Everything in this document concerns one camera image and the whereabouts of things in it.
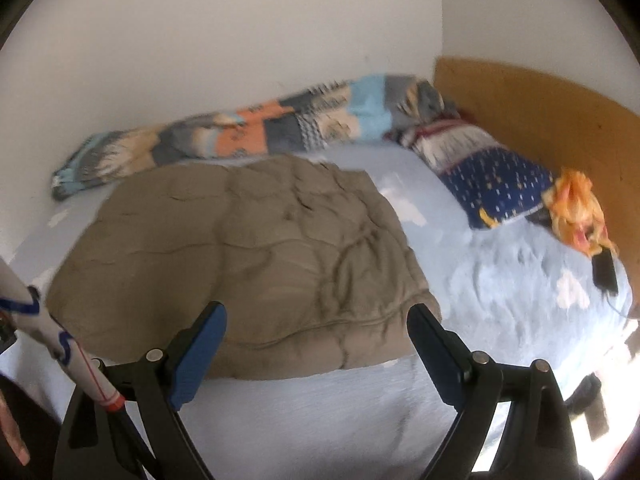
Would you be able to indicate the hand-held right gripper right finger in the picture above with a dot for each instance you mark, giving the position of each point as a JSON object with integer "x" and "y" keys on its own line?
{"x": 437, "y": 360}

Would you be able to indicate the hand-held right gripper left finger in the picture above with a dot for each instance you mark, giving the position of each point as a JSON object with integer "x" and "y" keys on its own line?
{"x": 192, "y": 360}

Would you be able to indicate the khaki hooded puffer jacket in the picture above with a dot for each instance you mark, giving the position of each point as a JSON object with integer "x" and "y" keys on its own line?
{"x": 225, "y": 250}

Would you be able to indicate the person's left forearm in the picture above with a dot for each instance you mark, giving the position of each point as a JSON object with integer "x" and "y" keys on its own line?
{"x": 12, "y": 425}

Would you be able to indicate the light blue fleece blanket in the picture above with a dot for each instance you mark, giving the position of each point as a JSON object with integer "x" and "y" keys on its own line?
{"x": 500, "y": 285}

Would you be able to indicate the dark patterned cloth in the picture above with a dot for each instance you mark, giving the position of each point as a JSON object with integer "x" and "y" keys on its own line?
{"x": 542, "y": 216}

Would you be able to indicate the light blue cloud bed sheet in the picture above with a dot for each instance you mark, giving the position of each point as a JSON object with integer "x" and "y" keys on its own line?
{"x": 405, "y": 180}

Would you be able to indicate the navy star print pillow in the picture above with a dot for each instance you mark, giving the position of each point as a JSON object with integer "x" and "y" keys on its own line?
{"x": 490, "y": 180}

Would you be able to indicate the black phone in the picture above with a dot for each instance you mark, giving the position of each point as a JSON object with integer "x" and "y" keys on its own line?
{"x": 606, "y": 270}

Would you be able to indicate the orange floral scarf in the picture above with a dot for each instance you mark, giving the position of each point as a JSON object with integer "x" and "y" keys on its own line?
{"x": 575, "y": 205}

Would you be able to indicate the patterned patchwork blanket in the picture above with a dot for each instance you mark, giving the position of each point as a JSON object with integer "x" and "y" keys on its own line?
{"x": 250, "y": 125}

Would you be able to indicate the wooden headboard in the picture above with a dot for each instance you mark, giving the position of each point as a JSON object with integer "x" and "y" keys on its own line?
{"x": 525, "y": 105}

